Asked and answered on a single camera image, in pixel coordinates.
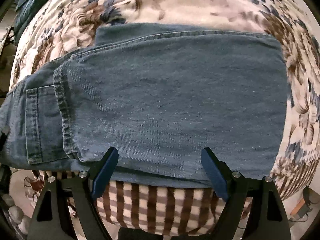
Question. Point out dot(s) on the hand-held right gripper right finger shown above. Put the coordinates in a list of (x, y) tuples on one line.
[(215, 175)]

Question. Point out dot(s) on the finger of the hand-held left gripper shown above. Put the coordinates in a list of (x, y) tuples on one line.
[(3, 133)]

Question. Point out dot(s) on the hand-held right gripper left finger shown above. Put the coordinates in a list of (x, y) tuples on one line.
[(105, 172)]

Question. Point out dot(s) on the blue denim pants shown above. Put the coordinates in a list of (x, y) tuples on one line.
[(162, 105)]

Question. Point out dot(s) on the person's dark grey trouser legs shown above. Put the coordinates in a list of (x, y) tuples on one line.
[(130, 235)]

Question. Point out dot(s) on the grey orange floor item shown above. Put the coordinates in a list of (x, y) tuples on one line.
[(303, 205)]

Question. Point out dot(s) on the folded teal quilt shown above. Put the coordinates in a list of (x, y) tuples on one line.
[(30, 0)]

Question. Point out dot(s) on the floral blanket with checked border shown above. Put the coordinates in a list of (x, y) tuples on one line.
[(175, 5)]

